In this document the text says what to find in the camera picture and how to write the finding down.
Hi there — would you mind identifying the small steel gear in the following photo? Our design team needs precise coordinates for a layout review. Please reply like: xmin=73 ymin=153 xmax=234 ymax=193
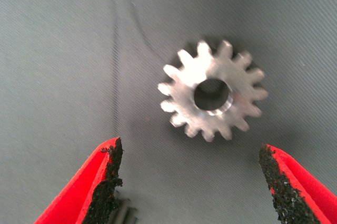
xmin=157 ymin=40 xmax=269 ymax=143

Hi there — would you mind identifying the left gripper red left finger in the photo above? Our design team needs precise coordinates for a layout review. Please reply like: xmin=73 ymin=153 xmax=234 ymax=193
xmin=34 ymin=137 xmax=124 ymax=224

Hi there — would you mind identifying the dark grey table cloth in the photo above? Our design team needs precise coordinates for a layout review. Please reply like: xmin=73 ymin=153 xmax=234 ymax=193
xmin=0 ymin=0 xmax=337 ymax=224

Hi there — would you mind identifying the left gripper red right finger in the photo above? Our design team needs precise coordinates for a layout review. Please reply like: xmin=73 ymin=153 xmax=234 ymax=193
xmin=258 ymin=143 xmax=337 ymax=224

